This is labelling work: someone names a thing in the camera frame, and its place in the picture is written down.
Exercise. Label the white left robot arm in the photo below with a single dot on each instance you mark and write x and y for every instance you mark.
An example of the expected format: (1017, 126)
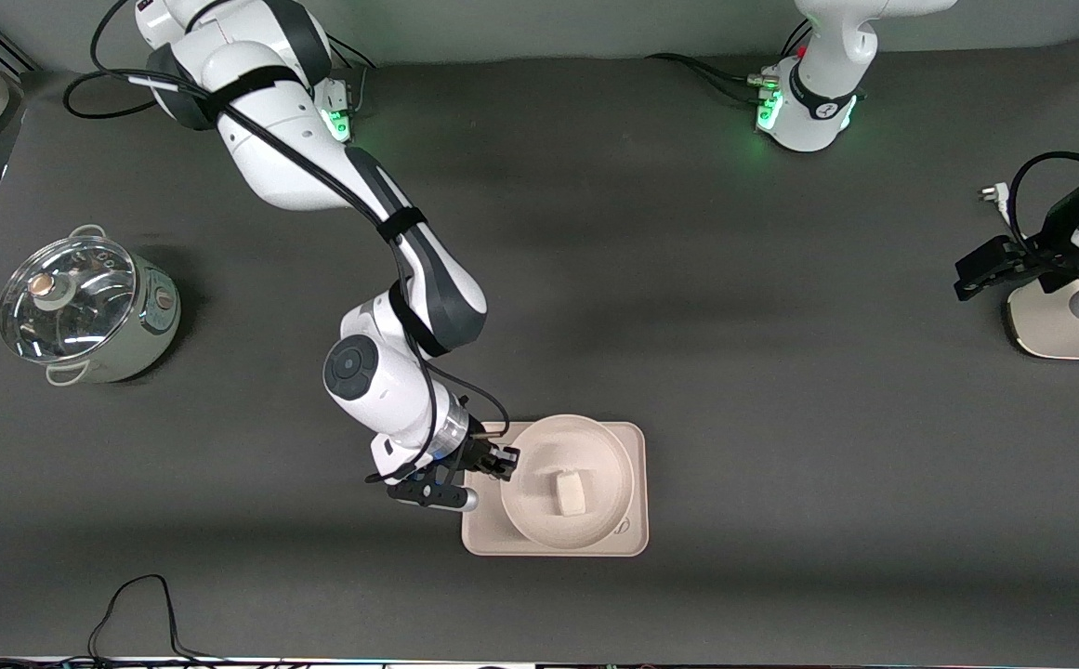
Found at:
(818, 102)

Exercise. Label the round beige plate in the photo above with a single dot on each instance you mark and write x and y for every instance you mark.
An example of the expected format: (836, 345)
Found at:
(539, 520)

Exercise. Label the cream toaster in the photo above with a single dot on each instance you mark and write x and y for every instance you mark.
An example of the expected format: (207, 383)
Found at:
(1050, 330)

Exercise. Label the small white bun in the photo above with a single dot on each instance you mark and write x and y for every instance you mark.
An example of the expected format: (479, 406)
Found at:
(571, 493)

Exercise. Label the pale green electric pot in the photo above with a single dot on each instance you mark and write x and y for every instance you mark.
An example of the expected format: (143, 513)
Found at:
(144, 321)

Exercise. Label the glass pot lid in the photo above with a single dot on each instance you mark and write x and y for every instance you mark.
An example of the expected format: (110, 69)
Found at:
(65, 297)

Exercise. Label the beige tray with bear print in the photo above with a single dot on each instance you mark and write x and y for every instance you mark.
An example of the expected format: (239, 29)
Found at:
(637, 544)

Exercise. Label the aluminium frame rail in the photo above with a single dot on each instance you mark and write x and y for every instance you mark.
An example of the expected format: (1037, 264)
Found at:
(5, 46)

